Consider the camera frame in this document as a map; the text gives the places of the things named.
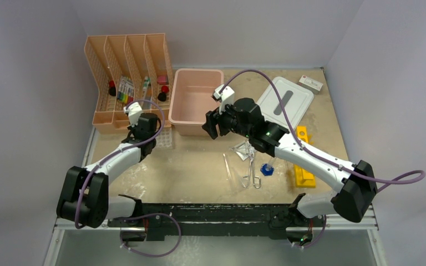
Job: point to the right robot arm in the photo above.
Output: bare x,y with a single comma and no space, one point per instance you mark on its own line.
353,187

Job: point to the pink box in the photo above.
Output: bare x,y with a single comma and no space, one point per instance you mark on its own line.
162,80

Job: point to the clear plastic bag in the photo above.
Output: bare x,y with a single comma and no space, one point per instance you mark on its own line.
244,150

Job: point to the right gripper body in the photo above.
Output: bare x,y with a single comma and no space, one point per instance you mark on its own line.
227,121

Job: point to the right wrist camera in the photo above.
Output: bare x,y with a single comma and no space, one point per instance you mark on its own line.
224,95

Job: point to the pink plastic bin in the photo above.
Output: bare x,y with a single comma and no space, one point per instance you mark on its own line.
191,99

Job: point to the white plastic lid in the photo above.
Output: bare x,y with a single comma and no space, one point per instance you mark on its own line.
296,100

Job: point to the glass stirring rod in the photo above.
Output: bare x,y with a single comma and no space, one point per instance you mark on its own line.
229,177

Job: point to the white slide box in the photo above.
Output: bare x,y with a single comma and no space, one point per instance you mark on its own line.
310,84

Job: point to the peach desk organizer rack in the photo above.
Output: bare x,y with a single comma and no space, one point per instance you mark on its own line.
134,56

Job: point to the yellow test tube rack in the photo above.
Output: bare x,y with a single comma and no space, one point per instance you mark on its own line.
303,178

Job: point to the red black bottle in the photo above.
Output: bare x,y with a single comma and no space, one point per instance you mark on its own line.
112,88

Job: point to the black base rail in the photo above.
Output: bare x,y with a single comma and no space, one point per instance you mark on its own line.
276,221

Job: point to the metal crucible tongs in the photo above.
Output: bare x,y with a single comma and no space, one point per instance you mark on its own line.
251,178

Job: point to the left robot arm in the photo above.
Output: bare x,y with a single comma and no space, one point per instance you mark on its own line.
85,199

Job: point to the coloured marker pack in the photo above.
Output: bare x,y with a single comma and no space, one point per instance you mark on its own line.
126,90

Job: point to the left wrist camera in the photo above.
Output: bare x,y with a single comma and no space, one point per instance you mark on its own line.
133,111

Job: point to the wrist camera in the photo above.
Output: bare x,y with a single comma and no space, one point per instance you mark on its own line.
224,95
133,111

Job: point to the green capped tube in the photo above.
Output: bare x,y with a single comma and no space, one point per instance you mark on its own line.
146,96

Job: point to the clear acrylic tube rack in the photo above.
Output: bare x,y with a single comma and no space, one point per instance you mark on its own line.
165,139

